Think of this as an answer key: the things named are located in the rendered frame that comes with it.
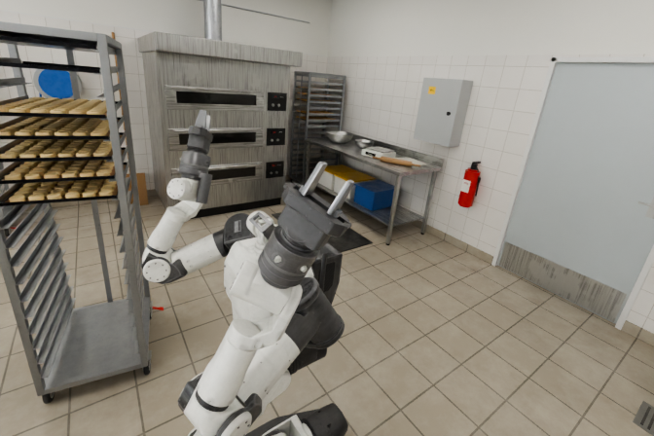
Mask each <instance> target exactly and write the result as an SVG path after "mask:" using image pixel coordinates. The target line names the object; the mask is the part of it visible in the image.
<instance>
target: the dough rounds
mask: <svg viewBox="0 0 654 436"><path fill-rule="evenodd" d="M109 180H110V179H99V180H79V181H58V182H37V183H26V184H24V185H23V186H22V187H21V188H19V189H18V191H17V192H15V193H14V194H13V195H12V196H11V197H9V199H8V200H7V201H5V202H14V201H29V200H57V199H72V198H86V197H101V196H116V195H117V192H118V186H117V181H113V182H109Z"/></svg>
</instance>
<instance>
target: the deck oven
mask: <svg viewBox="0 0 654 436"><path fill-rule="evenodd" d="M137 40H138V50H139V52H140V53H142V58H143V69H144V79H145V90H146V99H147V110H148V120H149V130H150V140H151V150H152V161H153V170H154V181H155V189H156V191H157V193H158V195H159V197H160V199H161V201H162V203H163V206H164V208H165V210H167V208H168V207H170V206H174V205H176V204H177V203H179V202H181V201H182V200H174V199H172V198H171V197H170V196H169V195H168V193H167V186H168V184H169V182H170V181H171V180H172V179H175V178H181V175H182V174H180V173H179V172H178V170H179V165H180V160H179V158H181V156H182V152H183V151H188V150H187V148H188V147H187V144H188V139H189V133H188V131H189V126H195V124H196V121H197V118H198V115H199V112H200V110H204V111H206V112H207V115H208V116H210V131H209V132H210V133H211V134H212V135H213V139H212V142H211V143H210V147H209V153H208V154H206V155H207V156H208V157H211V161H210V166H209V170H208V174H211V175H212V180H211V185H210V190H209V195H208V200H207V204H205V203H204V204H203V205H202V207H201V208H200V211H199V212H198V214H197V216H195V217H193V218H191V219H195V218H200V217H206V216H212V215H218V214H224V213H231V212H237V211H242V210H248V209H254V208H260V207H266V206H273V205H279V204H280V203H281V198H282V193H283V191H284V189H285V188H283V186H284V184H285V175H286V154H287V131H288V110H289V88H290V66H293V67H302V59H303V53H300V52H293V51H286V50H280V49H273V48H266V47H259V46H252V45H245V44H239V43H232V42H225V41H218V40H211V39H204V38H198V37H192V36H185V35H178V34H171V33H164V32H158V31H154V32H151V33H149V34H146V35H144V36H142V37H139V38H137Z"/></svg>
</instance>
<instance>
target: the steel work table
mask: <svg viewBox="0 0 654 436"><path fill-rule="evenodd" d="M355 139H367V140H372V141H374V144H373V146H372V147H378V146H379V147H383V148H386V149H390V150H394V151H395V153H396V156H395V158H412V159H414V160H417V161H419V162H422V163H425V164H426V165H421V166H420V167H419V166H413V165H412V166H411V167H409V166H403V165H399V164H394V163H384V162H381V160H377V159H373V158H370V157H367V156H364V155H361V153H362V149H360V148H359V147H357V146H356V144H355ZM306 142H307V143H308V152H307V167H306V183H307V181H308V179H309V162H310V147H311V144H314V145H316V146H319V147H322V148H324V149H327V150H330V151H332V152H335V153H338V154H339V163H338V165H339V164H342V157H343V156H346V157H348V158H351V159H354V160H357V161H359V162H362V163H364V164H368V165H371V166H373V167H376V168H379V169H381V170H384V171H387V172H389V173H392V174H395V175H396V181H395V187H394V193H393V199H392V205H391V206H390V207H387V208H383V209H379V210H375V211H371V210H369V209H367V208H365V207H363V206H361V205H359V204H357V203H355V202H354V199H345V203H347V204H349V205H351V206H353V207H354V208H356V209H358V210H360V211H362V212H364V213H365V214H367V215H369V216H371V217H373V218H374V219H376V220H378V221H380V222H382V223H383V224H385V225H387V226H388V229H387V235H386V241H385V242H386V245H389V244H390V241H391V235H392V229H393V227H395V226H399V225H402V224H406V223H410V222H414V221H416V220H420V219H423V220H422V225H421V230H420V233H421V234H422V235H424V233H425V228H426V224H427V219H428V214H429V209H430V204H431V200H432V195H433V190H434V186H435V181H436V176H437V171H440V170H442V166H443V161H444V159H441V158H437V157H433V156H430V155H426V154H423V153H420V152H417V151H413V150H409V149H406V148H402V147H399V146H395V145H391V144H388V143H384V142H381V141H378V140H374V139H371V138H367V137H364V136H360V135H357V134H353V136H352V139H351V140H350V141H349V142H347V143H345V144H337V143H335V142H333V141H331V140H330V139H329V138H306ZM425 172H432V176H431V181H430V186H429V191H428V196H427V201H426V206H425V210H424V215H423V216H421V215H419V214H416V213H414V212H413V211H411V210H409V209H407V208H405V207H402V206H400V205H398V204H397V201H398V195H399V189H400V183H401V177H402V176H405V175H412V174H419V173H425ZM306 183H305V184H306ZM316 187H317V188H319V189H321V190H323V191H325V192H326V193H328V194H330V195H332V196H334V197H337V195H338V193H336V192H334V190H330V189H328V188H327V187H325V186H323V185H321V184H319V183H317V185H316Z"/></svg>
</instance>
